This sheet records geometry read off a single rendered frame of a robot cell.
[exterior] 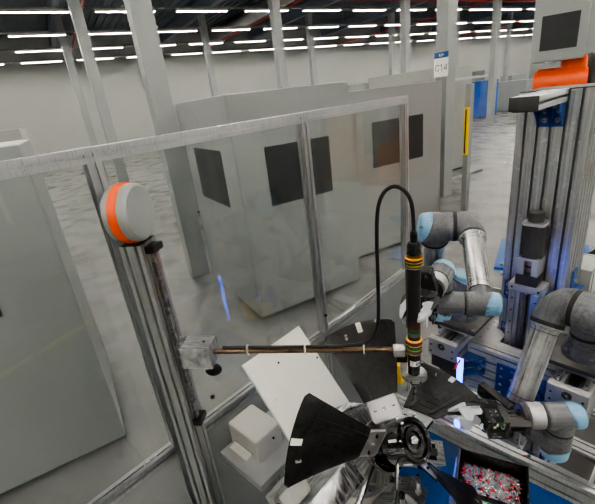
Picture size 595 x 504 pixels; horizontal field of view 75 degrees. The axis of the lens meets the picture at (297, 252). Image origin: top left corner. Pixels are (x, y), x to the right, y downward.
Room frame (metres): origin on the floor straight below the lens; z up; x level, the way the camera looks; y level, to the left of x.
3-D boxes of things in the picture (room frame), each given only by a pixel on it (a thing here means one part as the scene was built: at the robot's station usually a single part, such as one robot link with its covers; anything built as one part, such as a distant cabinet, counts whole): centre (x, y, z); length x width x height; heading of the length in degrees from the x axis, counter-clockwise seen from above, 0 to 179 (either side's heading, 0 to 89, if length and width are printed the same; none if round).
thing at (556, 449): (0.85, -0.69, 1.08); 0.11 x 0.08 x 0.11; 32
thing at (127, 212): (1.00, 0.42, 1.88); 0.17 x 0.15 x 0.16; 135
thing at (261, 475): (1.18, 0.18, 0.85); 0.36 x 0.24 x 0.03; 135
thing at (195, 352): (0.99, 0.33, 1.44); 0.10 x 0.07 x 0.08; 80
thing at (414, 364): (0.87, -0.28, 1.55); 0.04 x 0.04 x 0.46
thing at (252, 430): (1.15, 0.26, 0.92); 0.17 x 0.16 x 0.11; 45
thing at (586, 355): (1.23, -1.08, 1.09); 0.15 x 0.15 x 0.10
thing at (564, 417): (0.83, -0.70, 1.17); 0.11 x 0.08 x 0.09; 82
